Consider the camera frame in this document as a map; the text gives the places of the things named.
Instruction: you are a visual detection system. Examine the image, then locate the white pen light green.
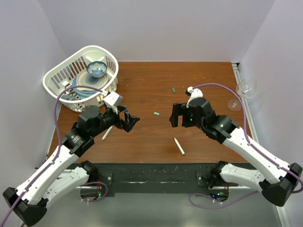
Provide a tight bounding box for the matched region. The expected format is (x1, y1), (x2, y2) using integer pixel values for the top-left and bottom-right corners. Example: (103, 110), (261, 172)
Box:
(102, 126), (113, 140)

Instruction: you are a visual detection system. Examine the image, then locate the light blue plate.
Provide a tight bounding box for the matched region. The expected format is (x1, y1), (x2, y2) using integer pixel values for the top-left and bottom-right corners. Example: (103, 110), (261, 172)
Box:
(72, 77), (96, 99)

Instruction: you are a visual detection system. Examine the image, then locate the blue patterned bowl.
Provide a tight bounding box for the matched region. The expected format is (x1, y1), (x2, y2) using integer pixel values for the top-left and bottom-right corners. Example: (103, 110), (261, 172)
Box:
(87, 61), (107, 78)

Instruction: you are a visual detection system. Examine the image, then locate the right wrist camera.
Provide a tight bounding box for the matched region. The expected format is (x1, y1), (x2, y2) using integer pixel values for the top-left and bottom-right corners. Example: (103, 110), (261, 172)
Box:
(186, 87), (203, 108)

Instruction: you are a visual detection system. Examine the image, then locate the white plastic basket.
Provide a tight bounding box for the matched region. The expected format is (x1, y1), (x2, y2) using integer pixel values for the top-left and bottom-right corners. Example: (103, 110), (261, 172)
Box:
(43, 45), (119, 113)

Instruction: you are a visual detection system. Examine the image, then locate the beige blue plate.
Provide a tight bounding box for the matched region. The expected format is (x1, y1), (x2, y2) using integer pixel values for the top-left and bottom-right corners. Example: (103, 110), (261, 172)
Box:
(76, 70), (108, 89)

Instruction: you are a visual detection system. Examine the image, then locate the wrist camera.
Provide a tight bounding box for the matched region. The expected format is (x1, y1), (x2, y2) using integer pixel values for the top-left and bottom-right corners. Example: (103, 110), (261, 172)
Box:
(103, 91), (123, 114)
(186, 87), (203, 108)

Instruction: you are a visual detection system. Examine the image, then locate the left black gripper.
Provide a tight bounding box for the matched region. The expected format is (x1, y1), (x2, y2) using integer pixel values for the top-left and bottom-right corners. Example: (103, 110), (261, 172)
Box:
(90, 105), (139, 137)

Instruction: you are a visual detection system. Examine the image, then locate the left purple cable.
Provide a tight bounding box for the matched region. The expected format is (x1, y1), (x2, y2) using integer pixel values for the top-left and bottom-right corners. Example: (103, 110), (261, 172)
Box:
(0, 85), (105, 227)

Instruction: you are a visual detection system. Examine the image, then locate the white pen dark green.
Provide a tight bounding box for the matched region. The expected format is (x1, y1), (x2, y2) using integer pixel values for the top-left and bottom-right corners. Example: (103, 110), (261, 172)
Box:
(174, 138), (185, 156)

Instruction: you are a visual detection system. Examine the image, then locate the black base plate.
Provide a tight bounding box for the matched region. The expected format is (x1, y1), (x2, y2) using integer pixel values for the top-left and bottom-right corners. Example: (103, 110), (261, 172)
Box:
(80, 162), (240, 198)

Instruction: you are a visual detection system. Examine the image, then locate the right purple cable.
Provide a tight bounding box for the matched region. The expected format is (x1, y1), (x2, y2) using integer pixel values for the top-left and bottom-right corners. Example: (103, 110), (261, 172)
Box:
(188, 83), (303, 209)

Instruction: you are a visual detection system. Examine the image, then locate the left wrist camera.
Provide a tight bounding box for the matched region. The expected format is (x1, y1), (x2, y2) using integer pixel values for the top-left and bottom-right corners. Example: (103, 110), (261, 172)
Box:
(103, 91), (123, 114)

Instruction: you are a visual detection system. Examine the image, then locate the purple cable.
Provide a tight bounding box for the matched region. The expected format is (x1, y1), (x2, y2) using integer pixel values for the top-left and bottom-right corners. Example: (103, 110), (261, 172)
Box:
(0, 85), (105, 227)
(188, 83), (303, 209)

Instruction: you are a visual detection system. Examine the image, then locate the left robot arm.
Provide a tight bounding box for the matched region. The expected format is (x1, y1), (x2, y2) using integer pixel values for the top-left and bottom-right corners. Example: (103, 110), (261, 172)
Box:
(3, 105), (140, 227)

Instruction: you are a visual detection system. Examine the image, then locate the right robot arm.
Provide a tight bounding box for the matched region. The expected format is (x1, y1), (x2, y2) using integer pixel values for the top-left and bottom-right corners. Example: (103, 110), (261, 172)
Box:
(169, 97), (303, 207)

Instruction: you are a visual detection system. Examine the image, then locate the clear wine glass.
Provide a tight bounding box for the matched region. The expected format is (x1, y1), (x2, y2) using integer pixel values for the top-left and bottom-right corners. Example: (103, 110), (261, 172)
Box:
(228, 79), (257, 111)

